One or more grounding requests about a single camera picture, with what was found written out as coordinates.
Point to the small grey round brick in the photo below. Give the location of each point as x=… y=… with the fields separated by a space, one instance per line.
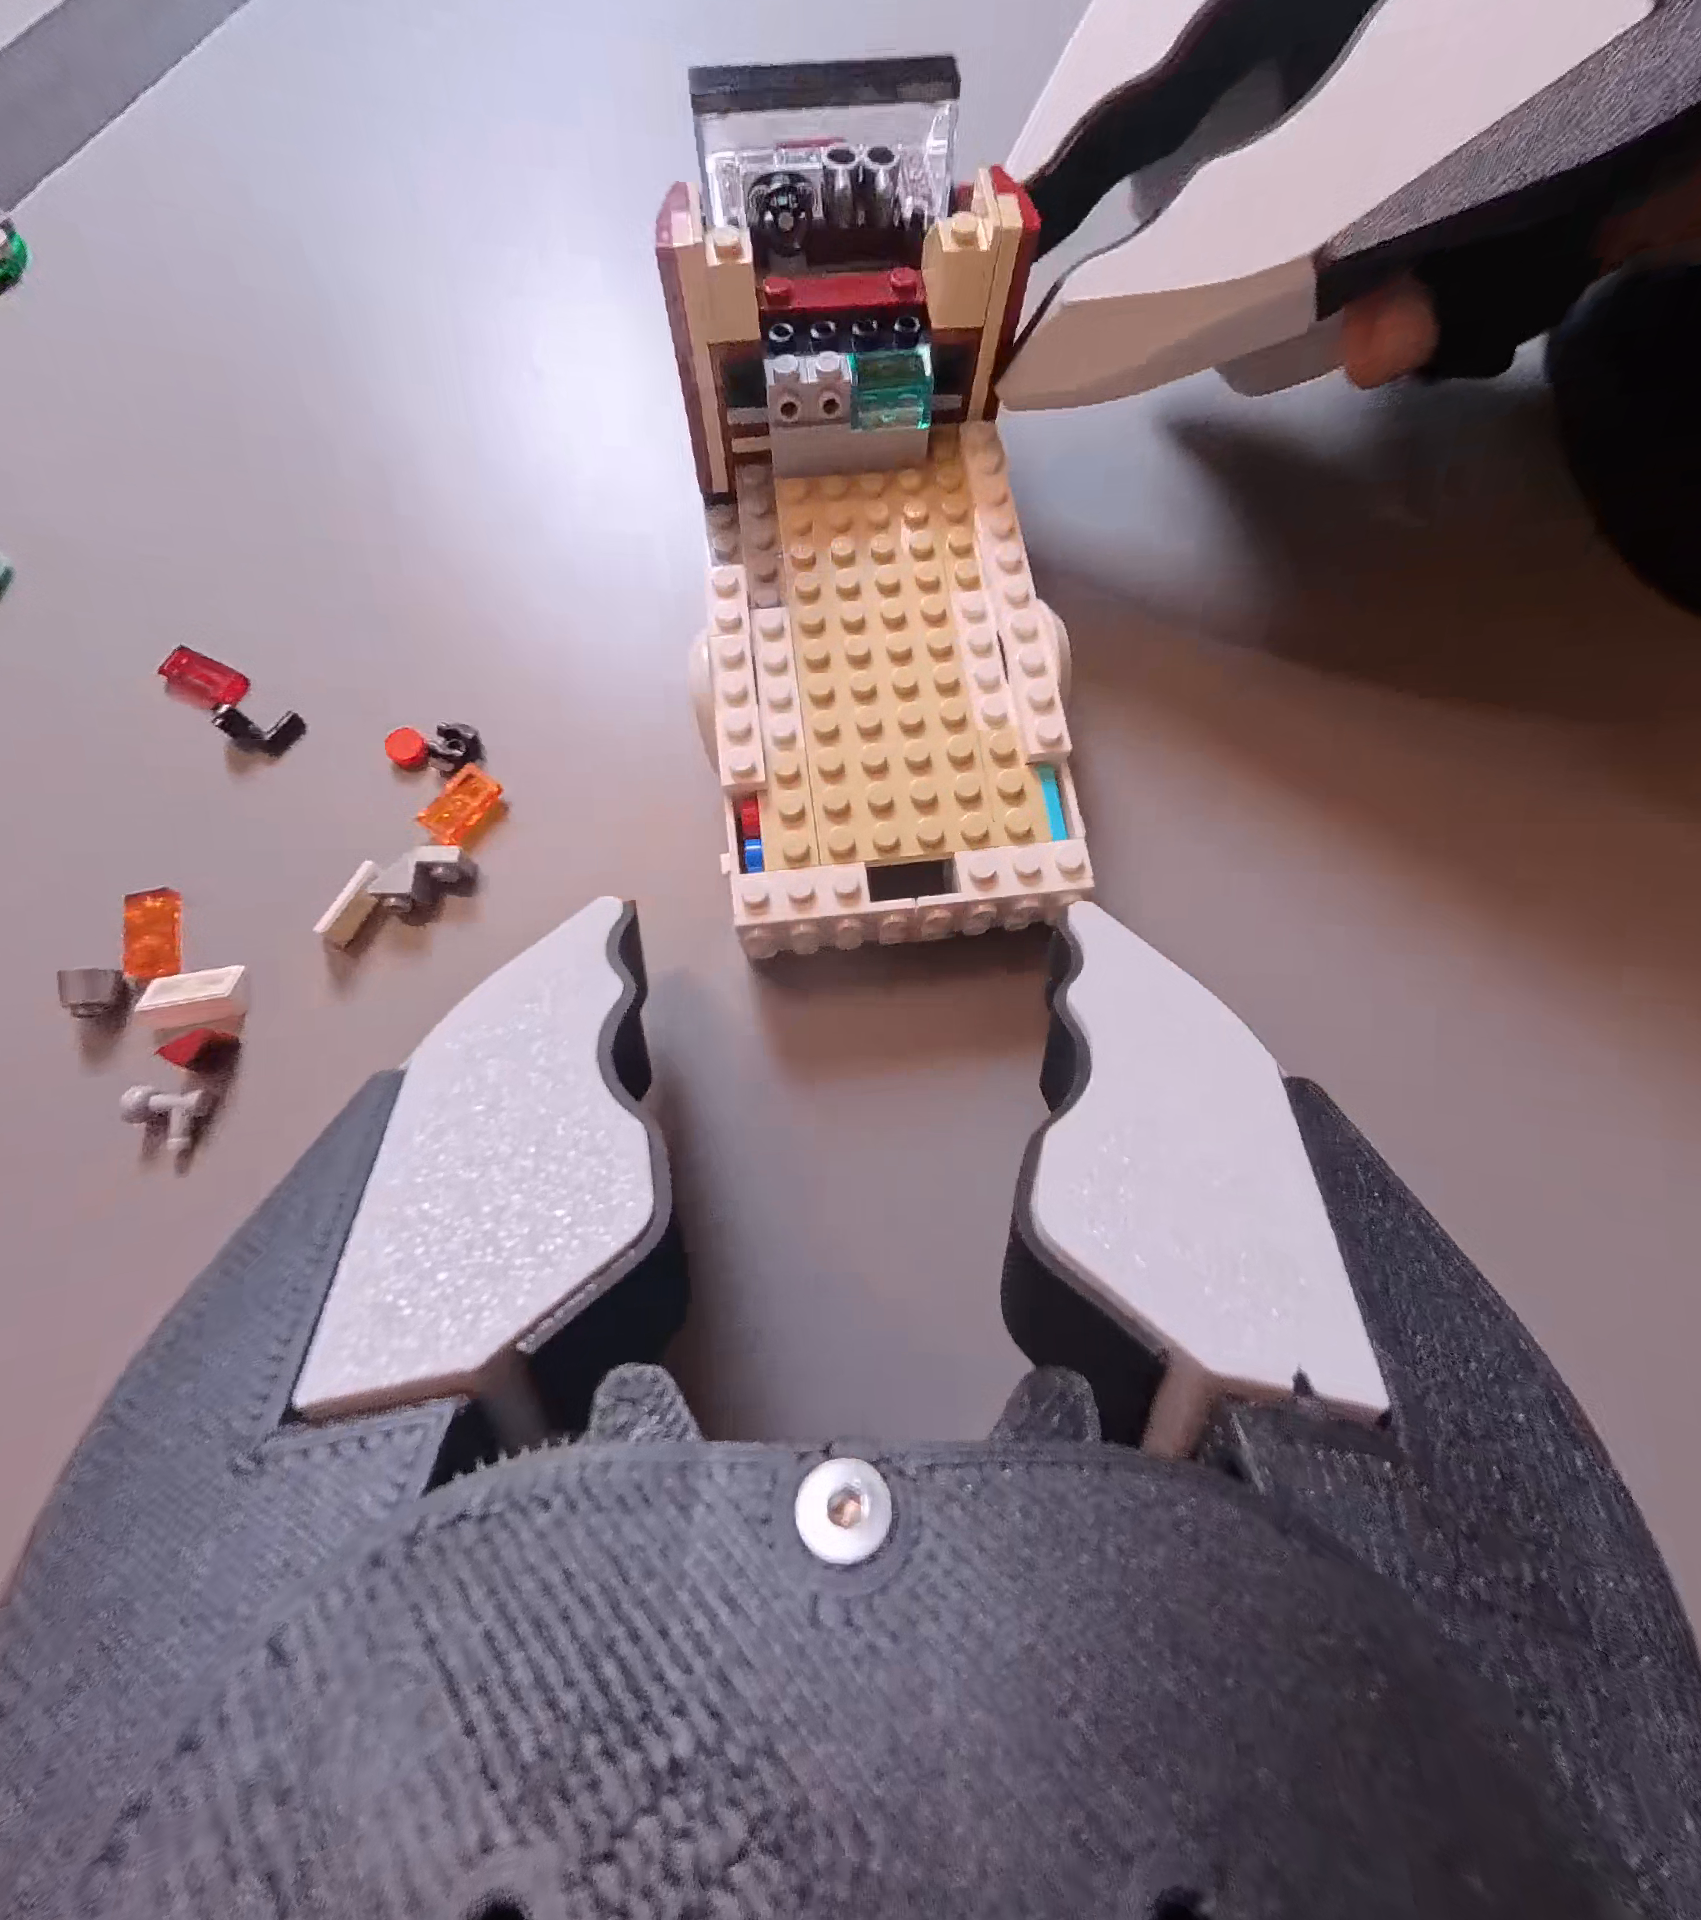
x=91 y=990

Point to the dark red slope brick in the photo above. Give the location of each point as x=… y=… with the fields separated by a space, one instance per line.
x=198 y=1047

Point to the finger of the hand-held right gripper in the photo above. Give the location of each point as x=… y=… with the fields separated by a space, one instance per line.
x=1091 y=74
x=1389 y=150

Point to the grey tap brick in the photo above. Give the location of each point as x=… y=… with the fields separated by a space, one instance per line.
x=169 y=1111

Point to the transparent teal brick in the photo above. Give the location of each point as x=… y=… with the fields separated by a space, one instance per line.
x=893 y=392

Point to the white tile brick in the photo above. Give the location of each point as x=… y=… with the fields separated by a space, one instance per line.
x=345 y=904

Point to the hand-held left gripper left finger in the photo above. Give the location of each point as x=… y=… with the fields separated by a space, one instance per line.
x=491 y=1170

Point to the transparent red brick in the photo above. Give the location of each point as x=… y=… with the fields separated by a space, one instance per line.
x=203 y=681

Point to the grey desk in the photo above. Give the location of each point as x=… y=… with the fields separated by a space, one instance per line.
x=415 y=375

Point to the black clip brick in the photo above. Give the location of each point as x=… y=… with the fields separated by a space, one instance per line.
x=259 y=728

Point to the small black brick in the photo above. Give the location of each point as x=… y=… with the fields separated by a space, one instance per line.
x=456 y=738

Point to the toy brick camper van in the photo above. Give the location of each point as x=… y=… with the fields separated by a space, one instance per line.
x=895 y=704

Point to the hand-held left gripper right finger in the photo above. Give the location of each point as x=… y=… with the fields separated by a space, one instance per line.
x=1182 y=1185

